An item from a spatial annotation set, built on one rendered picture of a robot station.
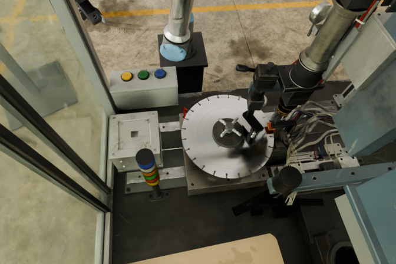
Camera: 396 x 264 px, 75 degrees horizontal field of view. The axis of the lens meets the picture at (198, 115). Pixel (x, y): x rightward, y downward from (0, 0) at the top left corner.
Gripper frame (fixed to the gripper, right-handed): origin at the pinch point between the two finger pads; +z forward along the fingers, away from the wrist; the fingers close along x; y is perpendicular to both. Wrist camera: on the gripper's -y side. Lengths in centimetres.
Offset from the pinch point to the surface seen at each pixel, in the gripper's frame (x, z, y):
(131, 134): 21, 2, -52
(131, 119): 17, 1, -48
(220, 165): 9, -4, -86
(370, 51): -11, -52, -98
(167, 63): -20.6, 16.3, -26.7
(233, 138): -1, -5, -82
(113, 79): 10.1, 1.2, -27.8
